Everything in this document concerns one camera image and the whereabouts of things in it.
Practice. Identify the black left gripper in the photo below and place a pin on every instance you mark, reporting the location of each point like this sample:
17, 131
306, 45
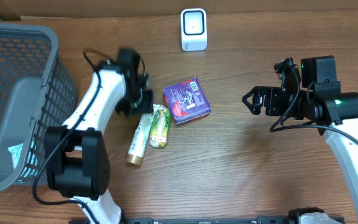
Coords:
148, 106

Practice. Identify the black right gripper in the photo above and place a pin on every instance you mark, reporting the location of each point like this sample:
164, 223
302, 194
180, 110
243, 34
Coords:
271, 94

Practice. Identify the green yellow snack pouch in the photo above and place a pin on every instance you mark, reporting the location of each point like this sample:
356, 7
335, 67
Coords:
160, 127

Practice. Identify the white tube gold cap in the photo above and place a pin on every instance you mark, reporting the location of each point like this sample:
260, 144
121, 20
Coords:
139, 141

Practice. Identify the purple sanitary pad pack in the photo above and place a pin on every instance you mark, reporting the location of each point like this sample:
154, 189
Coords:
186, 101

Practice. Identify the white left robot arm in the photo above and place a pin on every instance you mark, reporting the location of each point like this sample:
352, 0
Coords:
76, 160

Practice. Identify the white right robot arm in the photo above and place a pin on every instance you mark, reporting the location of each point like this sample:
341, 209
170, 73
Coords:
310, 97

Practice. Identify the white barcode scanner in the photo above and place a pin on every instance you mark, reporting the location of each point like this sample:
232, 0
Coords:
194, 31

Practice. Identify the grey plastic mesh basket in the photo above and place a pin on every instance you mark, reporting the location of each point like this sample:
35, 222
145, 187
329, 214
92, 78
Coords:
36, 92

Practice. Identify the white packet in basket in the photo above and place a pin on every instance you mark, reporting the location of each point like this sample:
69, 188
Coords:
15, 154

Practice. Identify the brown cardboard backdrop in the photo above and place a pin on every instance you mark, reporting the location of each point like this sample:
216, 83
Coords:
13, 9

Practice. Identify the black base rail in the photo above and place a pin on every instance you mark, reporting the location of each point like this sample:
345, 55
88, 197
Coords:
258, 220

